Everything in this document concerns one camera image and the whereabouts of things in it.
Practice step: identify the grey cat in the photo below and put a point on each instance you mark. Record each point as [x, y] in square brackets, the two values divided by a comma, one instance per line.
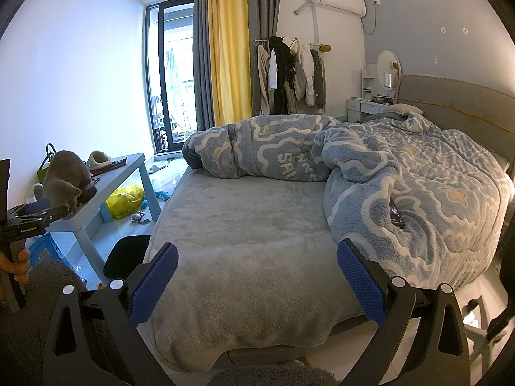
[66, 177]

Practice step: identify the beige hanging coat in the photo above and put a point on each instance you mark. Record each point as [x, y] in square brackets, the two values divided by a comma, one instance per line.
[259, 76]

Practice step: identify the white clothes rack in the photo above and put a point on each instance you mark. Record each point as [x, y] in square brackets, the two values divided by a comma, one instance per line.
[261, 40]

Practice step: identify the person's left hand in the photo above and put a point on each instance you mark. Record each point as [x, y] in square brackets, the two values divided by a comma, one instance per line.
[22, 265]

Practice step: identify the blue plastic bag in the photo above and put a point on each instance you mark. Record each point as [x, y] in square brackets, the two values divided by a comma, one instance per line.
[44, 251]

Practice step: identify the green tote bag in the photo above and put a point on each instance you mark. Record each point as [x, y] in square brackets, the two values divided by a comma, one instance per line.
[41, 175]

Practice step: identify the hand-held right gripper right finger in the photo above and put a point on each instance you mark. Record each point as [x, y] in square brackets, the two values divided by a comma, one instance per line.
[358, 285]

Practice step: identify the white desk organiser shelf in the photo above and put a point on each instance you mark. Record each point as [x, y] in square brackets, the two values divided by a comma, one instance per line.
[368, 82]

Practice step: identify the dark folded tripod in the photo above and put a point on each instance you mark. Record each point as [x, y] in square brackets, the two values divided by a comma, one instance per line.
[114, 165]

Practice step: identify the black framed glass door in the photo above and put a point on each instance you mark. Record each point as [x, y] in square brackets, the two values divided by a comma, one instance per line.
[159, 88]

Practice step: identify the blue side table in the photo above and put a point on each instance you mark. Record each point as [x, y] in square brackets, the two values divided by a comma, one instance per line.
[116, 177]

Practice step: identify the white dressing table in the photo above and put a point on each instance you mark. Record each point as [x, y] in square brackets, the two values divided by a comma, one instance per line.
[374, 107]

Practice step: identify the white air conditioner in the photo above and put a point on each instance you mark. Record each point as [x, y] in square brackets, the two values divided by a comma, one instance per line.
[342, 4]

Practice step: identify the pale pillow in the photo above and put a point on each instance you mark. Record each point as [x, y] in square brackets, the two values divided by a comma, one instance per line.
[402, 107]

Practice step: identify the blue patterned fleece blanket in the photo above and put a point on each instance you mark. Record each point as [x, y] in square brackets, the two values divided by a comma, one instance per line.
[422, 177]

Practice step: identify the black remote control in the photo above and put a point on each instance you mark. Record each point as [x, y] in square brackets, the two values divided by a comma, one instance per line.
[397, 216]

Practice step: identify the yellow curtain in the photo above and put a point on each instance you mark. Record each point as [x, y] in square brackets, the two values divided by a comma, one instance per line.
[229, 48]

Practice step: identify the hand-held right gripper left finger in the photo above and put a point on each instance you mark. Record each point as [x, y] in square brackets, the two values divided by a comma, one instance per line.
[155, 281]

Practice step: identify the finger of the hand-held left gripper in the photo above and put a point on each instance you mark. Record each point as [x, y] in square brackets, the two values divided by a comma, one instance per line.
[36, 205]
[52, 214]

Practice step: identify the grey hanging garment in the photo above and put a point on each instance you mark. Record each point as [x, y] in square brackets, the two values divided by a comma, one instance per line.
[320, 80]

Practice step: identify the yellow plastic bag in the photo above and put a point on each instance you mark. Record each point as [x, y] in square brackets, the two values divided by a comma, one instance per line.
[124, 203]

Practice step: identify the white hanging shirt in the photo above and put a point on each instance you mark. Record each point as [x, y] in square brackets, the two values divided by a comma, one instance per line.
[273, 70]

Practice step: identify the white cylindrical lamp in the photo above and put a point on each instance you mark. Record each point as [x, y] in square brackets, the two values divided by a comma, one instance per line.
[389, 80]

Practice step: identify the grey curtain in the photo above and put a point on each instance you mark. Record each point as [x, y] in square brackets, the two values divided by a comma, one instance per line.
[203, 48]
[263, 4]

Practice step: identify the white stool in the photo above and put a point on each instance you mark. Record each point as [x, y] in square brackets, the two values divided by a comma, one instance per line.
[478, 331]

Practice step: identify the blue cloth toy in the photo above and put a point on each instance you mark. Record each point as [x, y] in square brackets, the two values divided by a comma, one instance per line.
[163, 194]

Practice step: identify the grey headboard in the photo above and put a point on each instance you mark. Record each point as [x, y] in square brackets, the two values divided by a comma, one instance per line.
[454, 96]

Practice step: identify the white hanging jacket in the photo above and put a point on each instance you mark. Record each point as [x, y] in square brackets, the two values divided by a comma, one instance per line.
[306, 64]

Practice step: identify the dark grey pillow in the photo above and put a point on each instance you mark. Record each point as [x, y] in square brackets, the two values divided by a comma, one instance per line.
[193, 159]

